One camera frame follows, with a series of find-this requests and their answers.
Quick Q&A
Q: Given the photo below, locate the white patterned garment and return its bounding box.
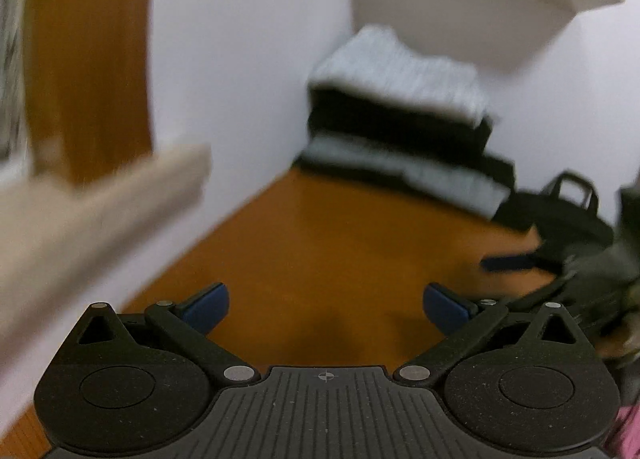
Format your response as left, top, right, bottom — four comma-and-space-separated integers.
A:
308, 25, 488, 128

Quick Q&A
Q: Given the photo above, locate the grey folded garment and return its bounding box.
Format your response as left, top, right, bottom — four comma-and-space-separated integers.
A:
298, 134, 511, 219

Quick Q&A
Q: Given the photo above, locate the beige stone window sill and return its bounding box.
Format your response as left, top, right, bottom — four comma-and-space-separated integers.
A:
1, 144, 212, 340

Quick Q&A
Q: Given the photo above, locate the black folded garment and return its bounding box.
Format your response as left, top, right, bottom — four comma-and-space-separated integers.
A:
308, 89, 515, 188

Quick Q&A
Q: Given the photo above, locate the white window blind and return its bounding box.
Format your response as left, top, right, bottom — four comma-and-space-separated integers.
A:
0, 0, 26, 161

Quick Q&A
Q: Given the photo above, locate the wooden window frame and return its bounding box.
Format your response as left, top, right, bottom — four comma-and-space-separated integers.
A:
23, 0, 153, 187

